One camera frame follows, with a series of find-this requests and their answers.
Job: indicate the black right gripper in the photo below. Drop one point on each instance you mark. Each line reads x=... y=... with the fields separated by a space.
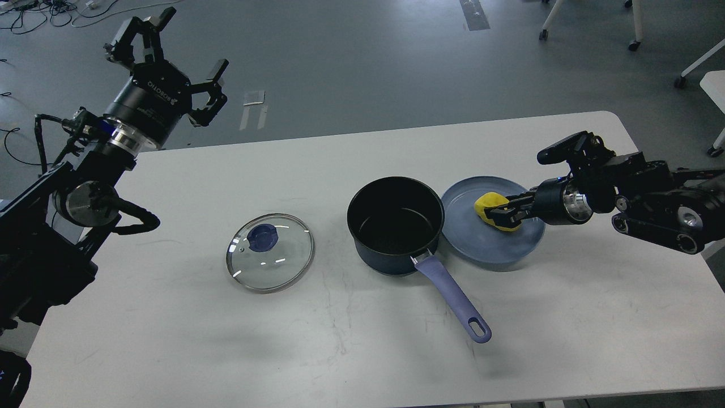
x=556 y=201

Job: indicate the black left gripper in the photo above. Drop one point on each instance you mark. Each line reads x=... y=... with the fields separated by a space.
x=150 y=102

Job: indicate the yellow potato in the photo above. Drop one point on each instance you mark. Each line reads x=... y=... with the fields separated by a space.
x=489 y=201

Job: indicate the glass pot lid blue knob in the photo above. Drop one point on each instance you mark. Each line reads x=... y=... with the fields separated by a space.
x=270 y=253

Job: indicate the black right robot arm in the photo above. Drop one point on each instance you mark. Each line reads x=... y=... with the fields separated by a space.
x=681 y=210

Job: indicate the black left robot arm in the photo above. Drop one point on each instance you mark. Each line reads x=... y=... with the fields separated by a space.
x=52 y=231

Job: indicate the blue round plate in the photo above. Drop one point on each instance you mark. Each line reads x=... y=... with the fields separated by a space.
x=472 y=237

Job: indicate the white table leg with caster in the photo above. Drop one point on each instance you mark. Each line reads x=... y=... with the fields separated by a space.
x=681 y=80

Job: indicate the white chair leg with caster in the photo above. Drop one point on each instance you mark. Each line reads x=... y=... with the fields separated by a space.
x=635 y=7

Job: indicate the dark blue saucepan purple handle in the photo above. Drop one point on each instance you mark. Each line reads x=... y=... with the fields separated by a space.
x=396 y=223

